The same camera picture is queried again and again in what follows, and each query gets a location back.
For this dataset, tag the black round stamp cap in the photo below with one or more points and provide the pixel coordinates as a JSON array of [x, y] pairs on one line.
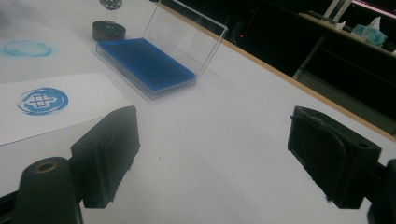
[[109, 31]]

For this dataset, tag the white frame desk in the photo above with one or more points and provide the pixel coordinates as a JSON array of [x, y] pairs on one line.
[[336, 9]]

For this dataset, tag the large white table sheet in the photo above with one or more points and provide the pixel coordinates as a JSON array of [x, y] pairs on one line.
[[218, 140]]

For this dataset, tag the teal tissue pack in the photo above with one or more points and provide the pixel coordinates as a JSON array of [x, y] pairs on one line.
[[370, 32]]

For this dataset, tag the blue ink pad clear box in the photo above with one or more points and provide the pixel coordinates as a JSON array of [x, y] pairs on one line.
[[149, 62]]

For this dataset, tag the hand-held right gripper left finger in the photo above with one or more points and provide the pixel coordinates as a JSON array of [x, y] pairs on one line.
[[106, 155]]

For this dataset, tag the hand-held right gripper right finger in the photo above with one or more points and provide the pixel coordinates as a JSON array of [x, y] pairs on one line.
[[333, 161]]

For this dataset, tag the small white paper sheet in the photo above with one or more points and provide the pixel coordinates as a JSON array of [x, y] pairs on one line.
[[87, 93]]

